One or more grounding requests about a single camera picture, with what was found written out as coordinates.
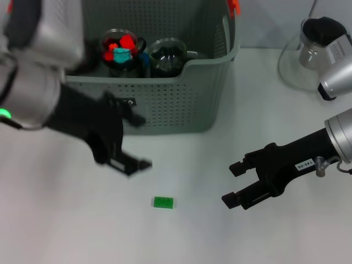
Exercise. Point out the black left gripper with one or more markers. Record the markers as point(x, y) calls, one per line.
point(88, 121)

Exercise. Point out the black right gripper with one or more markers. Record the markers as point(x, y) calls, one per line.
point(291, 159)

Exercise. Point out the green rectangular brick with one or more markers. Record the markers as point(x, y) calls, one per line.
point(163, 202)

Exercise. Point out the glass teacup with black sleeve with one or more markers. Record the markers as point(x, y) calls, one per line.
point(166, 72)
point(110, 35)
point(166, 53)
point(123, 72)

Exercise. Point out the blue square brick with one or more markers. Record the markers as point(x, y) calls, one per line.
point(145, 63)

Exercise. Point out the teal square brick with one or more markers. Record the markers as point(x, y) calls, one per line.
point(121, 55)

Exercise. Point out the small red brick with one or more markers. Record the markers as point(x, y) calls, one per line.
point(108, 57)
point(112, 47)

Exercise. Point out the bright red sloped brick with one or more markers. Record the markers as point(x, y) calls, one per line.
point(127, 42)

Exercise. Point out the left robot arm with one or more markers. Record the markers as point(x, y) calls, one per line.
point(27, 90)

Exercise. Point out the grey perforated storage basket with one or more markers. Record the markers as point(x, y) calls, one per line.
point(187, 104)

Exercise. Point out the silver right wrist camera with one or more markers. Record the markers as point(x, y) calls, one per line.
point(338, 74)

